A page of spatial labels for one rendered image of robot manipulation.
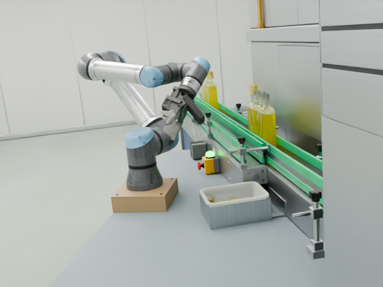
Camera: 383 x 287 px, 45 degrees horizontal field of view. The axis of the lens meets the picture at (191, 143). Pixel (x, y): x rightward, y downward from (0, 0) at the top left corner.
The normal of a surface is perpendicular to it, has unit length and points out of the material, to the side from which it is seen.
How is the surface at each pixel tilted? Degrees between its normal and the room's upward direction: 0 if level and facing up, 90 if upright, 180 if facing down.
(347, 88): 90
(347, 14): 90
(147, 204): 90
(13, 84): 90
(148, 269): 0
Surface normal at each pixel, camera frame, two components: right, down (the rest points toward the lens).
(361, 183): -0.98, 0.13
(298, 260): -0.09, -0.97
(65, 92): 0.18, 0.22
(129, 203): -0.18, 0.25
